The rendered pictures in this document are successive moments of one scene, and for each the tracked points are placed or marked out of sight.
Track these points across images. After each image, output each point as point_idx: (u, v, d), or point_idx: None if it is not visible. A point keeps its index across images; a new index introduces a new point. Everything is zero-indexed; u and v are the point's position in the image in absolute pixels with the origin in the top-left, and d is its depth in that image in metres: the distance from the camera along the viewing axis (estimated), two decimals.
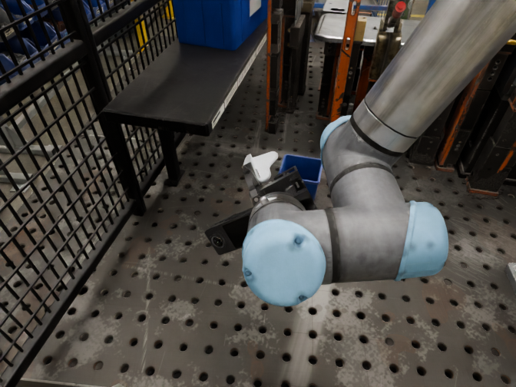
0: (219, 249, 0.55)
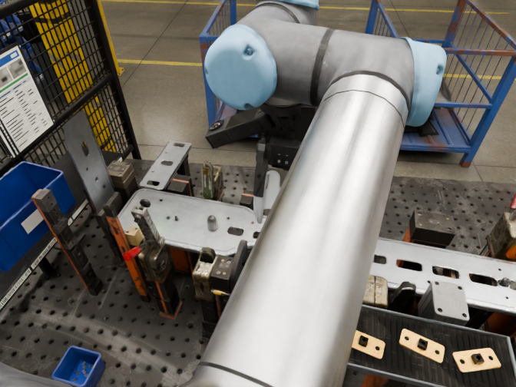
0: (212, 129, 0.57)
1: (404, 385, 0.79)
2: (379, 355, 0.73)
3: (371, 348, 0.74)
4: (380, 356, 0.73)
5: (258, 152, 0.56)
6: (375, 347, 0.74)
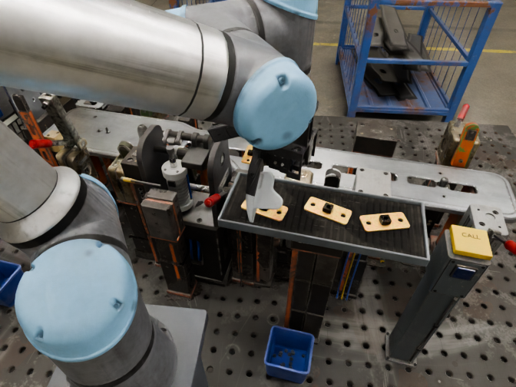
0: (214, 123, 0.58)
1: (314, 261, 0.73)
2: (279, 218, 0.67)
3: (272, 212, 0.68)
4: (279, 218, 0.67)
5: (254, 150, 0.56)
6: (276, 212, 0.68)
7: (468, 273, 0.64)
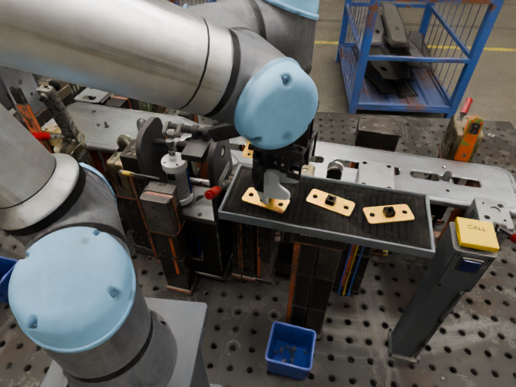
0: (214, 123, 0.58)
1: (316, 254, 0.72)
2: (281, 210, 0.66)
3: (273, 204, 0.67)
4: (282, 210, 0.65)
5: (254, 150, 0.56)
6: (278, 203, 0.67)
7: (474, 266, 0.63)
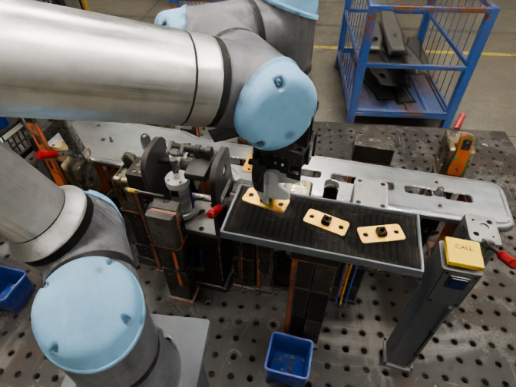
0: None
1: (313, 270, 0.75)
2: (281, 210, 0.65)
3: (273, 204, 0.67)
4: (282, 210, 0.65)
5: (254, 151, 0.56)
6: (278, 203, 0.67)
7: (461, 284, 0.66)
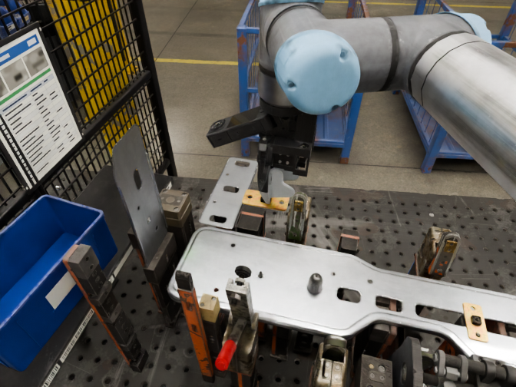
0: (213, 128, 0.57)
1: None
2: (283, 208, 0.66)
3: (274, 203, 0.67)
4: (284, 208, 0.66)
5: (259, 152, 0.56)
6: (279, 202, 0.67)
7: None
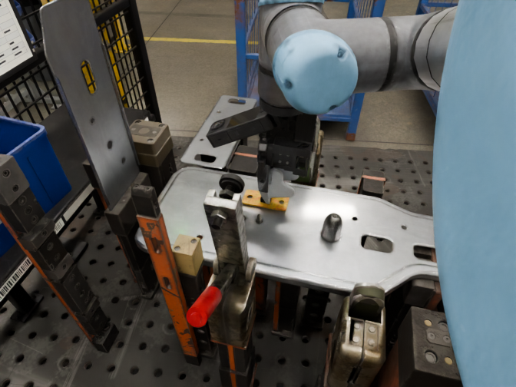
0: (213, 128, 0.57)
1: None
2: (283, 208, 0.66)
3: (274, 203, 0.67)
4: (284, 208, 0.66)
5: (259, 152, 0.56)
6: (279, 202, 0.67)
7: None
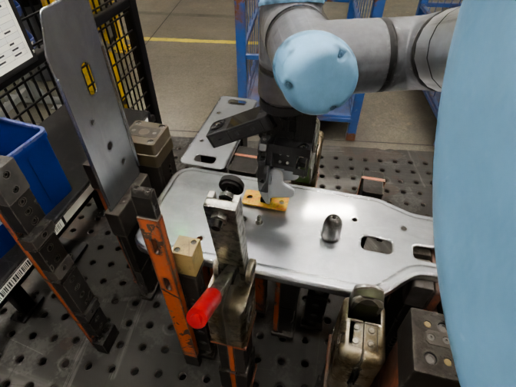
0: (213, 128, 0.57)
1: None
2: (283, 208, 0.66)
3: (274, 203, 0.67)
4: (284, 208, 0.66)
5: (259, 152, 0.56)
6: (279, 202, 0.67)
7: None
